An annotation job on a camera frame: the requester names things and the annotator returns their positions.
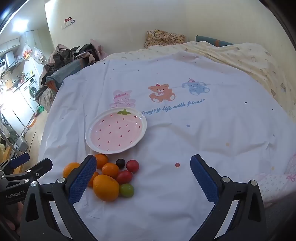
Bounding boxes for grey folding chair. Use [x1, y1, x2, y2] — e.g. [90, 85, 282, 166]
[0, 116, 29, 160]

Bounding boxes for pink strawberry-print plate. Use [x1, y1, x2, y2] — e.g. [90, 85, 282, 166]
[85, 107, 148, 154]

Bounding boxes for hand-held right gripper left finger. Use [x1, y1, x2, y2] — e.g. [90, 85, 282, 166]
[20, 155, 97, 241]

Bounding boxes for small mandarin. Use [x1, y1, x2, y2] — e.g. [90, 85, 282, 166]
[95, 153, 109, 169]
[87, 171, 100, 188]
[102, 163, 120, 179]

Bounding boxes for large orange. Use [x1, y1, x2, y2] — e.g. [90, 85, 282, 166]
[63, 162, 81, 178]
[93, 174, 120, 202]

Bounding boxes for leopard print pillow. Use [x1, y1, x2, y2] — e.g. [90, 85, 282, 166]
[144, 30, 186, 49]

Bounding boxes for white wall cabinet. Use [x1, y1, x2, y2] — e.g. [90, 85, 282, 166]
[0, 38, 21, 52]

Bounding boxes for pile of clothes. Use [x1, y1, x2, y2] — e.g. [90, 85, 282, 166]
[39, 39, 108, 114]

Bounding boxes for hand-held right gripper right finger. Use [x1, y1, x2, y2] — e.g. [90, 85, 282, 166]
[190, 154, 266, 241]

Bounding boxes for clear plastic bags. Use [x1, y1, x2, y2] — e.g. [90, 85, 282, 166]
[22, 44, 47, 65]

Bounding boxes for red cherry tomato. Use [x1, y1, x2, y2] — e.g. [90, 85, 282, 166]
[116, 170, 133, 185]
[126, 160, 140, 173]

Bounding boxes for white washing machine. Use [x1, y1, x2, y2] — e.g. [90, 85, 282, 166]
[22, 76, 40, 112]

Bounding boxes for white animal-print bedsheet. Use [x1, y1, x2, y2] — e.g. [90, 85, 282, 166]
[38, 50, 296, 241]

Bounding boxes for teal pillow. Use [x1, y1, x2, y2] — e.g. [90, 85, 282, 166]
[195, 35, 234, 47]

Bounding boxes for green cherry tomato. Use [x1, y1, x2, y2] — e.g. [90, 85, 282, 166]
[120, 184, 135, 198]

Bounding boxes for grey-blue pillow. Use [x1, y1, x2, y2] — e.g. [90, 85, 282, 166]
[46, 59, 93, 91]

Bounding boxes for wall socket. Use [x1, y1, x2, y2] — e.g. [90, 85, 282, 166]
[62, 17, 76, 29]

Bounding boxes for pink printed quilt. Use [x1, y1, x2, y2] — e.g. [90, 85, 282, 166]
[254, 153, 296, 204]

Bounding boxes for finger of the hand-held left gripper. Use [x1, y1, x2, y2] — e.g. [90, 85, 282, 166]
[0, 152, 30, 173]
[2, 158, 53, 182]

